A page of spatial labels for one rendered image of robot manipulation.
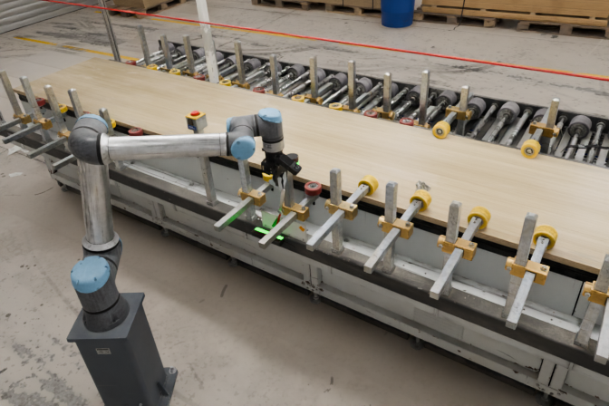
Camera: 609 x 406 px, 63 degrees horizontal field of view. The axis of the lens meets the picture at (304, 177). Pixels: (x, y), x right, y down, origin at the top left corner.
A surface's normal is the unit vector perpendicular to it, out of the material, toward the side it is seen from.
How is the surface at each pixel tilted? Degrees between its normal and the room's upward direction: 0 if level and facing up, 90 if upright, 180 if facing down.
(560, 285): 90
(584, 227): 0
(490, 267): 90
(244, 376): 0
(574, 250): 0
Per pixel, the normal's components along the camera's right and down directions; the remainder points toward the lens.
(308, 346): -0.06, -0.84
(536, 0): -0.50, 0.50
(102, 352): -0.02, 0.55
